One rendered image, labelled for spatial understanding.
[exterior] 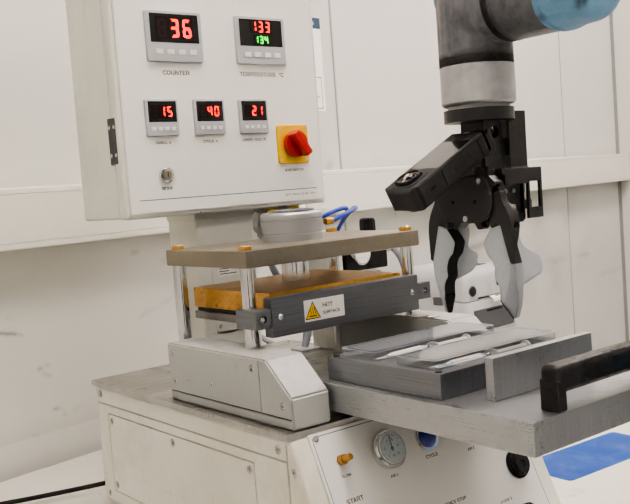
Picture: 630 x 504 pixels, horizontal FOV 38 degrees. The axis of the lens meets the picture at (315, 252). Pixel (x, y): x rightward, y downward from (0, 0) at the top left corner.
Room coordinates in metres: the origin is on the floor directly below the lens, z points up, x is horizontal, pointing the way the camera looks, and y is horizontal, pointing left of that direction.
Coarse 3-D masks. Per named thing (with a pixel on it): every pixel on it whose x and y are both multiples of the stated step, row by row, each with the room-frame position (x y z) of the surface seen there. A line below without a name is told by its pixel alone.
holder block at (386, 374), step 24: (336, 360) 0.94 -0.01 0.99; (360, 360) 0.92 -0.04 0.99; (384, 360) 0.91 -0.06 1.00; (480, 360) 0.87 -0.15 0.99; (360, 384) 0.91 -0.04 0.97; (384, 384) 0.88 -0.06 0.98; (408, 384) 0.86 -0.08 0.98; (432, 384) 0.83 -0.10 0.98; (456, 384) 0.83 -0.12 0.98; (480, 384) 0.85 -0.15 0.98
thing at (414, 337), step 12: (456, 324) 1.04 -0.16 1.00; (468, 324) 1.03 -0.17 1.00; (480, 324) 1.03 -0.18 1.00; (396, 336) 0.99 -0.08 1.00; (408, 336) 0.98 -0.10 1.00; (420, 336) 0.98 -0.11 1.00; (432, 336) 0.97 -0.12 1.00; (444, 336) 0.97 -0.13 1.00; (348, 348) 0.94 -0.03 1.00; (360, 348) 0.93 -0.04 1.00; (372, 348) 0.93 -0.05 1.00; (384, 348) 0.92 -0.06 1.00
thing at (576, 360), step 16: (592, 352) 0.80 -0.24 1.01; (608, 352) 0.80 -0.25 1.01; (624, 352) 0.81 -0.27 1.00; (544, 368) 0.76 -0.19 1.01; (560, 368) 0.75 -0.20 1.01; (576, 368) 0.76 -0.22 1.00; (592, 368) 0.78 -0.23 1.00; (608, 368) 0.79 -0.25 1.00; (624, 368) 0.81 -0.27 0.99; (544, 384) 0.76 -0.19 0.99; (560, 384) 0.75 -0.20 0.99; (576, 384) 0.76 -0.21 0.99; (544, 400) 0.76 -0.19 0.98; (560, 400) 0.75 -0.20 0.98
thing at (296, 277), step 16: (288, 272) 1.14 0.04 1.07; (304, 272) 1.14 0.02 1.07; (320, 272) 1.22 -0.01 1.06; (336, 272) 1.21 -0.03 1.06; (352, 272) 1.19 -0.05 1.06; (368, 272) 1.17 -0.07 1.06; (384, 272) 1.16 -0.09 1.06; (208, 288) 1.13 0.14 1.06; (224, 288) 1.11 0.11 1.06; (240, 288) 1.10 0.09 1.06; (256, 288) 1.08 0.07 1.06; (272, 288) 1.07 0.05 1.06; (288, 288) 1.06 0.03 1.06; (304, 288) 1.05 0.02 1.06; (320, 288) 1.07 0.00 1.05; (208, 304) 1.13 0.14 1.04; (224, 304) 1.10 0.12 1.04; (240, 304) 1.07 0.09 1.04; (256, 304) 1.04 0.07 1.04; (224, 320) 1.10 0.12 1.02
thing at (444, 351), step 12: (480, 336) 0.95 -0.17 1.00; (492, 336) 0.95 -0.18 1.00; (504, 336) 0.94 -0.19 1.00; (516, 336) 0.93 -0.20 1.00; (528, 336) 0.93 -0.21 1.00; (432, 348) 0.90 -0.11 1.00; (444, 348) 0.90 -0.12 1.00; (456, 348) 0.89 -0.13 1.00; (468, 348) 0.89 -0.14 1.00; (480, 348) 0.88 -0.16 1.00; (432, 360) 0.84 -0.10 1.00
